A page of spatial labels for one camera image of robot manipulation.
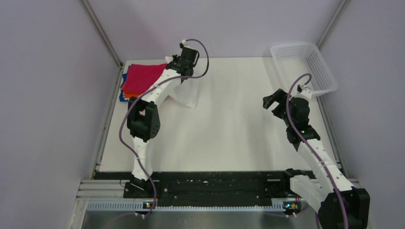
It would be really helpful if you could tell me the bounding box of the white printed t-shirt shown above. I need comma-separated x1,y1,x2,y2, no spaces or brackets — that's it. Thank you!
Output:
161,56,200,109

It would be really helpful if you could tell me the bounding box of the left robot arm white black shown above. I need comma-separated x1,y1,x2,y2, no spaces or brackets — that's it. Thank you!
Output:
124,45,200,197

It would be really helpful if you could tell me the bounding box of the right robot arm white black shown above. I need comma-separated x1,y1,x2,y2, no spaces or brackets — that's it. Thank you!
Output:
263,89,371,229

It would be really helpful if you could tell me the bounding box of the folded pink t-shirt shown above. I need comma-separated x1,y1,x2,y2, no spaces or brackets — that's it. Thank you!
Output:
122,63,167,95

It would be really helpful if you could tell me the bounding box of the white plastic basket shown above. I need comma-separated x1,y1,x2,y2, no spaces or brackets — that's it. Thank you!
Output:
270,42,338,96

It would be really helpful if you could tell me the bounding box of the folded orange t-shirt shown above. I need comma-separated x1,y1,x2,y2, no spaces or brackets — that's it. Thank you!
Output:
121,85,144,98

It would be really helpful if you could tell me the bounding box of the folded blue patterned t-shirt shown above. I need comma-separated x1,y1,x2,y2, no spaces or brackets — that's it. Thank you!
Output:
118,70,128,102

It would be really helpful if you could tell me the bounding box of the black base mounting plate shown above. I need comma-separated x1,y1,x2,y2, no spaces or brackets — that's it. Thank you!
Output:
93,169,345,208

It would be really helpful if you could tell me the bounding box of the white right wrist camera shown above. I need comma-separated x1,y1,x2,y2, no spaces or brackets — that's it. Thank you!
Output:
295,85,312,100

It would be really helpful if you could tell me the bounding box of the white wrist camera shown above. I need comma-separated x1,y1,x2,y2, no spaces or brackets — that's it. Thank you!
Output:
179,40,193,49
295,85,312,100

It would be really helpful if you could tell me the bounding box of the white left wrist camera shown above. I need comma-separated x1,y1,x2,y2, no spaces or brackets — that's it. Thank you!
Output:
179,40,193,49

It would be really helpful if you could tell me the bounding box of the grey slotted cable duct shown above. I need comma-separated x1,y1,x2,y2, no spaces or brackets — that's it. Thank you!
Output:
86,199,300,212

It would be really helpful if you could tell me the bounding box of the aluminium frame rail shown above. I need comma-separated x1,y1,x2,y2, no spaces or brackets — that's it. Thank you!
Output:
68,178,377,229

